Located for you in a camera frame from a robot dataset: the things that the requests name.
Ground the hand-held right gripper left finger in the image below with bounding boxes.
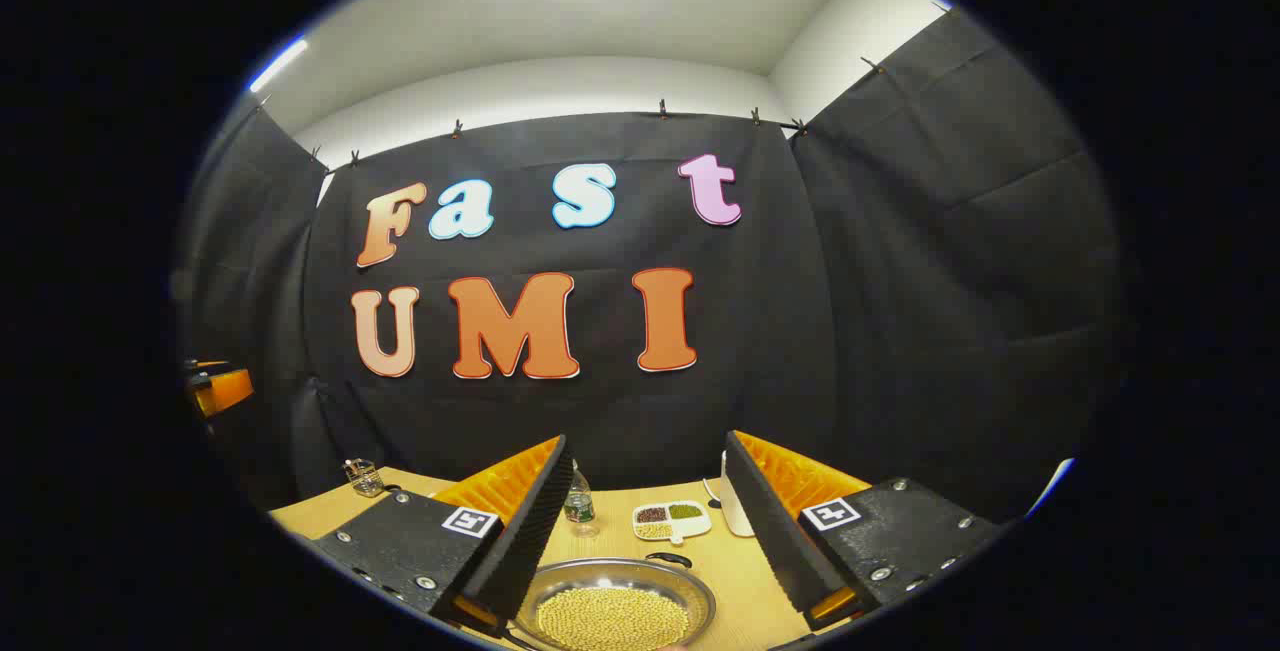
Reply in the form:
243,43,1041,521
305,434,576,644

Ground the white divided bean dish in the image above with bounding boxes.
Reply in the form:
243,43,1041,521
632,501,713,545

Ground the black backdrop cloth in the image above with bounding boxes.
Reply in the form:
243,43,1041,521
170,6,1131,522

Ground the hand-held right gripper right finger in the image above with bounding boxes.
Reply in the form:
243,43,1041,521
722,429,1006,637

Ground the pile of yellow soybeans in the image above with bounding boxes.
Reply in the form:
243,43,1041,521
536,586,691,651

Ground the clear plastic water bottle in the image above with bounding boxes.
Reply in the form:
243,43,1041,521
563,461,598,537

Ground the steel pot with black handles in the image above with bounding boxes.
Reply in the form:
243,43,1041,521
510,551,718,651

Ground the metal wire utensil holder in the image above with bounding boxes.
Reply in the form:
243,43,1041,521
343,458,386,499

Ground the white toaster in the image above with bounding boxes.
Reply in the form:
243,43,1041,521
720,451,756,538

